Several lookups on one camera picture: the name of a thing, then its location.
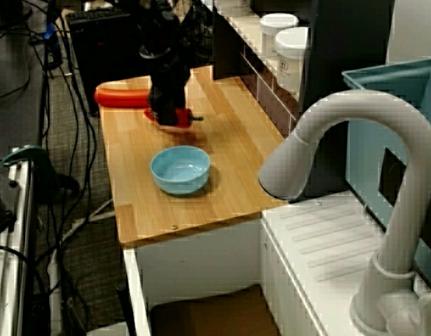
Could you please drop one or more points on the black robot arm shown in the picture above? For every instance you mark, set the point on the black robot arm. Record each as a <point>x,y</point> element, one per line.
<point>163,24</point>

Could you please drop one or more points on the grey toy faucet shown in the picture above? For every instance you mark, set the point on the grey toy faucet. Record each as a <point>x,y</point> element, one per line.
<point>404,210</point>

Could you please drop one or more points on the red chili pepper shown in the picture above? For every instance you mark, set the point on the red chili pepper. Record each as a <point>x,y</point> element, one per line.
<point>184,117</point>

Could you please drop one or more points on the black device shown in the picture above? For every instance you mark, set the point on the black device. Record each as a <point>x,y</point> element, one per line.
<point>0,210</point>

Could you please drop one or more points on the aluminium frame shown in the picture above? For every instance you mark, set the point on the aluminium frame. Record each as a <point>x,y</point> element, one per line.
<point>23,245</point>

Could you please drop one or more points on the white toy kitchen sink unit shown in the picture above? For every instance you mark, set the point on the white toy kitchen sink unit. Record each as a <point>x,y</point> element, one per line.
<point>324,238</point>

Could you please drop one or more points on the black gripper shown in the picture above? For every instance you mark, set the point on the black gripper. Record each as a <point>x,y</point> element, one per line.
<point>168,80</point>

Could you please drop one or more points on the black computer case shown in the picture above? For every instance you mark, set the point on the black computer case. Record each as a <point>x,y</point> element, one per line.
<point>103,52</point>

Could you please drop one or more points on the white lidded jar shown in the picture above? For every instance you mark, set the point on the white lidded jar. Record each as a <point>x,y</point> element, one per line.
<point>292,59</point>
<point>278,24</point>

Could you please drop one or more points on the dark kitchen upright post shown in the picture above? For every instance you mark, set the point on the dark kitchen upright post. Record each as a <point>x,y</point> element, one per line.
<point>341,52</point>
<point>226,42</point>

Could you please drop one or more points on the orange toy sausage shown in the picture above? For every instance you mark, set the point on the orange toy sausage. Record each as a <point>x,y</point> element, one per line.
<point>121,98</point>

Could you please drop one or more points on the blue tape piece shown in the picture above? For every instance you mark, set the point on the blue tape piece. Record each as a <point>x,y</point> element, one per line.
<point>49,32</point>

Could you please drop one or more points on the light blue bowl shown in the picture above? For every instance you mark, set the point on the light blue bowl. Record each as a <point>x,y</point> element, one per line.
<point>180,171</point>

